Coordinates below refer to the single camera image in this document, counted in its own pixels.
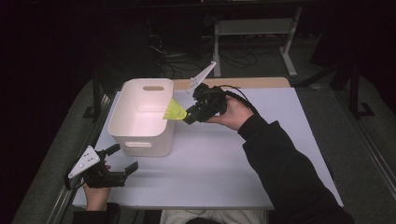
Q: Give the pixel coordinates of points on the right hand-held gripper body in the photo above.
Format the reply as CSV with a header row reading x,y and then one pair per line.
x,y
210,101

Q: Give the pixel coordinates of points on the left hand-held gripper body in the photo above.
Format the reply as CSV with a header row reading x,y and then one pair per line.
x,y
99,177

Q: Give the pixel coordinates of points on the white metal desk frame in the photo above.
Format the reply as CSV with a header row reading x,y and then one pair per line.
x,y
255,26

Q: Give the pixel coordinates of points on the person's left hand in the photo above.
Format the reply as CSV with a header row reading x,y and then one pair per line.
x,y
96,196

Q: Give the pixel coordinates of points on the black metal stand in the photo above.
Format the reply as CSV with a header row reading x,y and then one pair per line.
x,y
97,93
355,87

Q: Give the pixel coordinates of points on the yellow shuttlecock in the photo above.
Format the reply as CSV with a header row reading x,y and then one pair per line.
x,y
174,112

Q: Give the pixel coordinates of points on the person's right hand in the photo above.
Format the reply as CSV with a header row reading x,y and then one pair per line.
x,y
236,113

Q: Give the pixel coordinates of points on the aluminium frame rail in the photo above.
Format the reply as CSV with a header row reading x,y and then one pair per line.
x,y
67,199
370,146

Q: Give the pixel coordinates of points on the white plastic storage bin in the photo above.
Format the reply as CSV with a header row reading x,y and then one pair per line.
x,y
140,124

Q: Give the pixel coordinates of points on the person's legs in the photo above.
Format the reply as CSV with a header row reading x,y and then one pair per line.
x,y
214,217

